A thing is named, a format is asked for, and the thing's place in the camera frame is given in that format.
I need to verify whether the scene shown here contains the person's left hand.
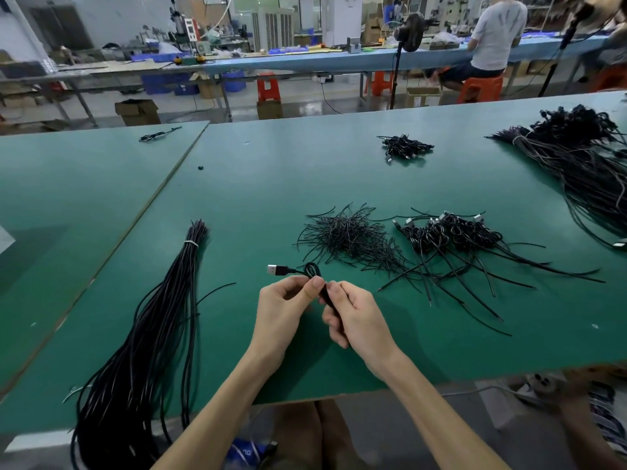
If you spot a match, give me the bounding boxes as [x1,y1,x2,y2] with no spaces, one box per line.
[245,275,327,376]

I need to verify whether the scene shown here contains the person's right hand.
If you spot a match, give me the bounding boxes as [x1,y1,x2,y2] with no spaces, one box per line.
[319,279,408,383]

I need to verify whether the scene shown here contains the pile of black wire ties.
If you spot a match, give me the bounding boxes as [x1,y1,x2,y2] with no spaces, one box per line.
[296,203,413,275]

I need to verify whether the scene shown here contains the long black cable bundle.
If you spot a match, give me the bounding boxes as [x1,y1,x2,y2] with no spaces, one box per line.
[63,220,236,470]

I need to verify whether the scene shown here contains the small pile of knotted cables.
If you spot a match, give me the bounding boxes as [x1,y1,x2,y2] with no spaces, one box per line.
[378,134,436,163]

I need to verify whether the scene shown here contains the small cable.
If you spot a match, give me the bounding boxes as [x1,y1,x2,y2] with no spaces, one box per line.
[138,126,184,144]

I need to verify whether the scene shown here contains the large heap of black cables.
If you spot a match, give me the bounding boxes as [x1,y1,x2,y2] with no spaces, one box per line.
[490,104,627,251]

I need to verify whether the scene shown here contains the person's right forearm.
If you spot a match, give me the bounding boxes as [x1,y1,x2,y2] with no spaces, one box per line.
[377,359,511,470]

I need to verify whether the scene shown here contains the person's left forearm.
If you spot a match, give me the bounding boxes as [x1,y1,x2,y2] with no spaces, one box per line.
[152,352,280,470]

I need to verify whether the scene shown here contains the person's brown shorts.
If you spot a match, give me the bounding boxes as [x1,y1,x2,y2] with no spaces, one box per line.
[265,399,368,470]

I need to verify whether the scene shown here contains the person's right leg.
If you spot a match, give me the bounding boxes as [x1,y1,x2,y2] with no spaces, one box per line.
[549,371,627,470]

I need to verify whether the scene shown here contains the blue plastic item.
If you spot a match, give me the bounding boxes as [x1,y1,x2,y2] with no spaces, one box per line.
[223,438,278,470]

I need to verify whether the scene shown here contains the red plastic stool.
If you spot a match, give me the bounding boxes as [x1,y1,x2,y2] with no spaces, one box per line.
[255,75,282,102]

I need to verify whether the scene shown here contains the orange plastic stool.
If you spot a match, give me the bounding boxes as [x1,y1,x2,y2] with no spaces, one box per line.
[369,71,393,97]
[590,65,627,92]
[458,75,505,104]

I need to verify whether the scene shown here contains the open cardboard box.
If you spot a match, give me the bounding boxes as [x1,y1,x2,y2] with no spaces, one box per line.
[114,99,162,127]

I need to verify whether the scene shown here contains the long blue workbench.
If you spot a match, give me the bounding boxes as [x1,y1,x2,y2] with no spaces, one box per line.
[147,32,613,79]

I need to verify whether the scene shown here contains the black fan on stand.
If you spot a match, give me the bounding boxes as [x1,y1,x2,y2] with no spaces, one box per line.
[389,12,426,110]

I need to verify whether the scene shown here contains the black tripod stand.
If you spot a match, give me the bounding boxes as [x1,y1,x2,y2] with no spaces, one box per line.
[537,3,594,97]

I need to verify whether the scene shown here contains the loose black wire tie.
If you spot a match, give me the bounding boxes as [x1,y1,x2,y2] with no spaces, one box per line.
[462,300,513,337]

